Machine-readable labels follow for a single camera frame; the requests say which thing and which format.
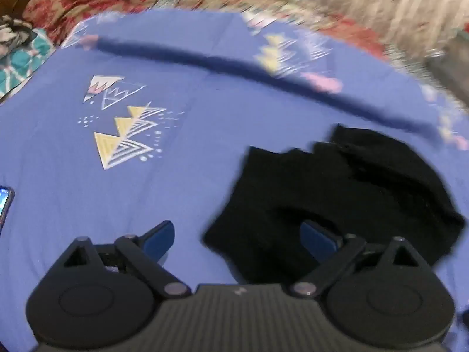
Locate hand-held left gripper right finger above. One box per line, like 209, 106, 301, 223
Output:
289, 220, 434, 299

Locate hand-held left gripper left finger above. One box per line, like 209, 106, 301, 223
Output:
55, 220, 193, 299

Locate black pants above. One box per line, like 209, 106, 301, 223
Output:
202, 124, 466, 285

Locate blue printed bedsheet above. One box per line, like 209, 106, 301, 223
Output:
0, 9, 469, 352

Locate smartphone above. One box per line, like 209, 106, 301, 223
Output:
0, 186, 15, 236

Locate grey plastic storage bin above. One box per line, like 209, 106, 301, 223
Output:
425, 26, 469, 98

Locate teal patterned cloth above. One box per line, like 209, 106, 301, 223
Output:
0, 27, 55, 96

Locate crumpled grey floral cloth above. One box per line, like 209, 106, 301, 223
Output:
0, 15, 37, 57

